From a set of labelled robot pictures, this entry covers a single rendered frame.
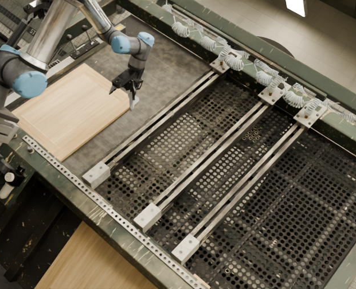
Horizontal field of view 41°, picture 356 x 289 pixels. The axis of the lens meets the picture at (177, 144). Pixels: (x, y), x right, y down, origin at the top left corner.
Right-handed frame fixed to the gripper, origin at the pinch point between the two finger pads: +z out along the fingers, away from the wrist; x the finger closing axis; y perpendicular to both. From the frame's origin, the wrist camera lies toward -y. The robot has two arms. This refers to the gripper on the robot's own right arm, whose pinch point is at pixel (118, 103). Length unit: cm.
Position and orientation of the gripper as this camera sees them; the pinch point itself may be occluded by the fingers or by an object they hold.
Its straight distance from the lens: 225.0
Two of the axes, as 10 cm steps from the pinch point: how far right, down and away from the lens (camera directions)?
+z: -3.7, 8.0, 4.7
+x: -7.5, -5.6, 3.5
